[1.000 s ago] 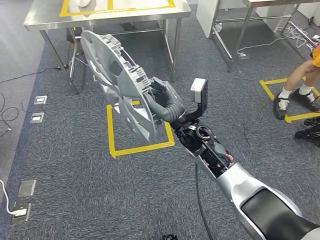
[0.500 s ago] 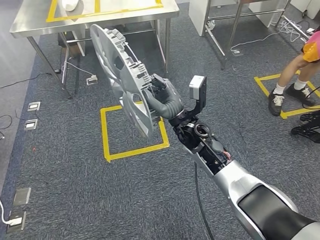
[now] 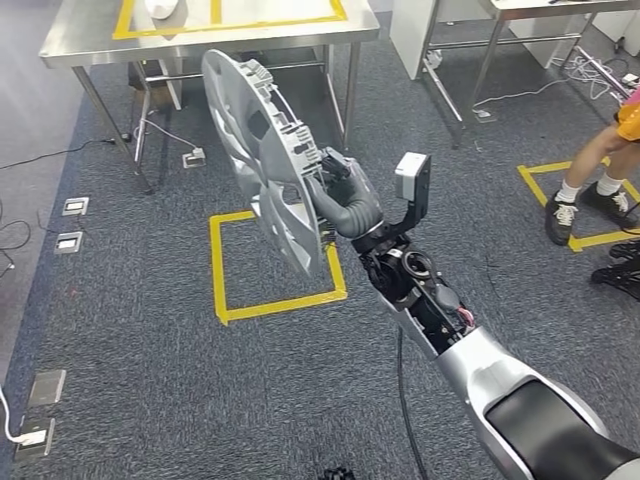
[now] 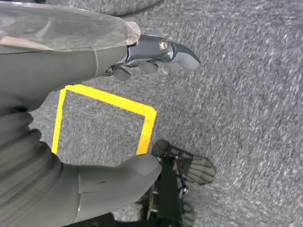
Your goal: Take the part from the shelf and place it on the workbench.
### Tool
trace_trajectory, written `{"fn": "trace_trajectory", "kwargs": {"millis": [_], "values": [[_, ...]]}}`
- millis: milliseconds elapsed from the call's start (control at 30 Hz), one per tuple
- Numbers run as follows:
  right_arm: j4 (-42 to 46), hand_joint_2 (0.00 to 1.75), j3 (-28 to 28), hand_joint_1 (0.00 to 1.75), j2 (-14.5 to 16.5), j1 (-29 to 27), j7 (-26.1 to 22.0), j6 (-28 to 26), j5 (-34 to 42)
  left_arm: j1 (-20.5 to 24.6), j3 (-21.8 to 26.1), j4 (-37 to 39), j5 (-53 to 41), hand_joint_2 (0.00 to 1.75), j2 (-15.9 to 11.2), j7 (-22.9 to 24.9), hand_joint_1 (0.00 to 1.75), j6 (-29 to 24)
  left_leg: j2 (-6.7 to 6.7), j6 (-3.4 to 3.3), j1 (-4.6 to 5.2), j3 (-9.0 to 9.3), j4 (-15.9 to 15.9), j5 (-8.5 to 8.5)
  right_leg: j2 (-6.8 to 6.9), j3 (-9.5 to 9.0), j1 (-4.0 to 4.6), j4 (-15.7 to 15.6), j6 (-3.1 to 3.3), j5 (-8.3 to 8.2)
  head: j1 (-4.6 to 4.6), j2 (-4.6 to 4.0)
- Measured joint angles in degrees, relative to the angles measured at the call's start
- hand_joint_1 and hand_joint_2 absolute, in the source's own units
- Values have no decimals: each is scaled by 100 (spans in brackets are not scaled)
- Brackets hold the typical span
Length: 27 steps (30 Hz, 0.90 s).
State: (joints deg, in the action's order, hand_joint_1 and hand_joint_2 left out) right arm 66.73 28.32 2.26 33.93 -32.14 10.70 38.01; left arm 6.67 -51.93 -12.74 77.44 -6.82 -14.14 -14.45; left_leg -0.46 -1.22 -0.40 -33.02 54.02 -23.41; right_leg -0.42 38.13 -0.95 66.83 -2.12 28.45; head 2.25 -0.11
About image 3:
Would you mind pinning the standing person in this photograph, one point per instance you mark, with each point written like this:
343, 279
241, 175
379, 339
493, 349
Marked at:
590, 159

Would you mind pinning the white object on workbench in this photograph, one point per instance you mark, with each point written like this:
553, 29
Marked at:
161, 6

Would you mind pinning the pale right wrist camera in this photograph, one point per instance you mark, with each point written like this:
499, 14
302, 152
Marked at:
410, 175

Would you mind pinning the stainless steel workbench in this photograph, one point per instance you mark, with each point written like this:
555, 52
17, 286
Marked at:
75, 33

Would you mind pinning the yellow tape on workbench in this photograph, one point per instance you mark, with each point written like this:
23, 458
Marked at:
225, 28

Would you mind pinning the white cabinet panel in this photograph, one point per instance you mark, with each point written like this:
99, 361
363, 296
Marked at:
410, 33

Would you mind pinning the black humanoid robot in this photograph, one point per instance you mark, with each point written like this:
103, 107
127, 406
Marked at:
620, 275

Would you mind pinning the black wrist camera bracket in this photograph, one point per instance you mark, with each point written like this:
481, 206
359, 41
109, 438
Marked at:
410, 222

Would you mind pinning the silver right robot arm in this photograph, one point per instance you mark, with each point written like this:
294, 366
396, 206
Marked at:
480, 371

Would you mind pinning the silver wheel cover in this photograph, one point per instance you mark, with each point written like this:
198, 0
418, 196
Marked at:
280, 159

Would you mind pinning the steel floor socket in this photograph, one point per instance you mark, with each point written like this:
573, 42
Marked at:
69, 243
483, 116
75, 206
35, 447
46, 388
194, 158

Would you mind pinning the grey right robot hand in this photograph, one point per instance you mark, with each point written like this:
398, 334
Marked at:
355, 179

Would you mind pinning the stainless steel table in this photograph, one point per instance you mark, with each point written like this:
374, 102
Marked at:
540, 8

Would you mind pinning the brown cardboard box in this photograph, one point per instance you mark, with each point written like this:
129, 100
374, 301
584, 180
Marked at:
150, 93

